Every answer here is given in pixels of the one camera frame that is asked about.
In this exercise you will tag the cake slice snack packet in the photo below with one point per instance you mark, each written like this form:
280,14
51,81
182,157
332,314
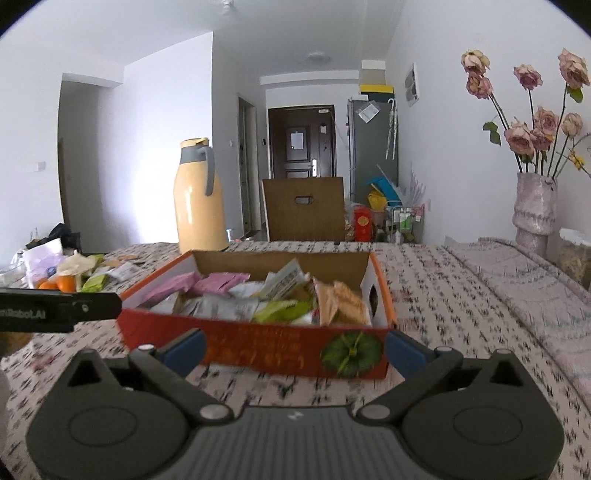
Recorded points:
339,305

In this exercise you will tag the yellow box on refrigerator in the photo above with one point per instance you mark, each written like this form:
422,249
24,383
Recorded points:
376,89

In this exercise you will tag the red gift box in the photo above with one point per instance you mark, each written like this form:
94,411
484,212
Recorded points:
362,224

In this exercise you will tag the green snack packet on table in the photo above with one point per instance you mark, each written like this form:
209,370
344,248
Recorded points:
95,284

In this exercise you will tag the dried pink rose bouquet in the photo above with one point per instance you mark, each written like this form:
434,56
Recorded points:
548,141

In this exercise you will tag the patterned tablecloth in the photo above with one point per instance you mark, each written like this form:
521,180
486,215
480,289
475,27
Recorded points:
437,300

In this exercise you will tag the green snack packet in box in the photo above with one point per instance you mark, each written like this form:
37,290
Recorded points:
283,311

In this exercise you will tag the folded pink quilted cloth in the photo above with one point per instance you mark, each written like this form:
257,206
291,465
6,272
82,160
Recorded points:
553,307

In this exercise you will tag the pink textured vase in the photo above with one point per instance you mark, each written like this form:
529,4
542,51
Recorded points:
535,211

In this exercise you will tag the orange cardboard snack box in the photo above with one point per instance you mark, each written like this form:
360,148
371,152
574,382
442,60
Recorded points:
340,351

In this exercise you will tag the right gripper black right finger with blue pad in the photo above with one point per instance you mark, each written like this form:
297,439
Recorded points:
425,372

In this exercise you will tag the yellow thermos jug grey handle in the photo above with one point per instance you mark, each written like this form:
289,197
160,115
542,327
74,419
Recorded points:
198,200

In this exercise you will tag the orange tangerine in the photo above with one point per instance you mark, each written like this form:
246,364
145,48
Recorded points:
48,285
66,284

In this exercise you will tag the pink snack packet on table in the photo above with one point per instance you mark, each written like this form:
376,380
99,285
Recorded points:
218,283

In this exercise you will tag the dark brown entrance door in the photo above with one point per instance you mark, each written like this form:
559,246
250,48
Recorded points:
302,141

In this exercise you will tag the white silver snack packet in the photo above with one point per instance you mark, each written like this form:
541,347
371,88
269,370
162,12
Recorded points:
279,285

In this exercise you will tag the wire storage trolley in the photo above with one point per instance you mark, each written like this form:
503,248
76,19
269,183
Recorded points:
405,225

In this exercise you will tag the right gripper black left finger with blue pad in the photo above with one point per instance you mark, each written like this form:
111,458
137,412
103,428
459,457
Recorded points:
164,370

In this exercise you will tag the grey refrigerator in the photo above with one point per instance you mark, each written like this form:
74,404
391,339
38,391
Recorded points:
373,142

